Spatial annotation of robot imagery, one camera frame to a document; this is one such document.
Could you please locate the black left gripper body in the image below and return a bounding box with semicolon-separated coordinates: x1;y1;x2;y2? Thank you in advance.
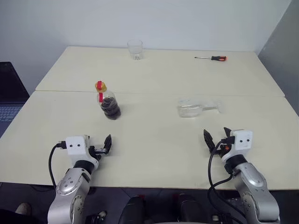
88;144;107;161

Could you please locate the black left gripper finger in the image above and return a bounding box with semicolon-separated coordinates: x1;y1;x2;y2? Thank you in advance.
103;134;113;155

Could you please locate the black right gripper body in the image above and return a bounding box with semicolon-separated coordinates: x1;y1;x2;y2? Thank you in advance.
214;136;233;160

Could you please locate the small dark liquid bottle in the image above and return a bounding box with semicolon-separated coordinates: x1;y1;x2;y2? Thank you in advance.
96;90;122;121

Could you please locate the wine glass with red wine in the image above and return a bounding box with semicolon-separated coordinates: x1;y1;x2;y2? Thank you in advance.
177;98;225;119

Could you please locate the dark rounded shape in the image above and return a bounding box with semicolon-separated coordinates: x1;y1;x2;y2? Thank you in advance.
118;196;146;224

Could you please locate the orange black screwdriver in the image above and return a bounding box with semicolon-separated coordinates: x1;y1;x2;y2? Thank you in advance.
194;55;229;63

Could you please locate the beige shoe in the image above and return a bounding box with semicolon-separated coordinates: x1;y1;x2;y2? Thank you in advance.
15;202;32;216

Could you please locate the clear glass tumbler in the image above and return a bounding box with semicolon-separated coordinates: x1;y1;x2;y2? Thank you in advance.
127;39;143;61

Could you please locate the dark laptop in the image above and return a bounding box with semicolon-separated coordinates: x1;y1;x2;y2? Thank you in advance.
0;61;31;138

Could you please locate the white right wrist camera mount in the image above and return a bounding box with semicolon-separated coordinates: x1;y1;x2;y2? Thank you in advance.
221;129;254;163

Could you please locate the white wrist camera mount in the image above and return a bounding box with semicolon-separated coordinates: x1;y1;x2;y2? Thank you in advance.
221;129;254;163
65;134;99;169

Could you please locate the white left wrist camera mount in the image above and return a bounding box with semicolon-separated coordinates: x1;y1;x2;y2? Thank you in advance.
65;134;99;169

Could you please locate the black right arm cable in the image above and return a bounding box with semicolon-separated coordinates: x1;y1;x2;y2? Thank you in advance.
207;136;249;224

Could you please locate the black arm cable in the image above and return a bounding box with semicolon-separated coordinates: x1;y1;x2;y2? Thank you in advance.
48;140;67;188
207;136;249;224

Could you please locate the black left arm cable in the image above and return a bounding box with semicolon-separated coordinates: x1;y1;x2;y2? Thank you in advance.
48;140;67;188

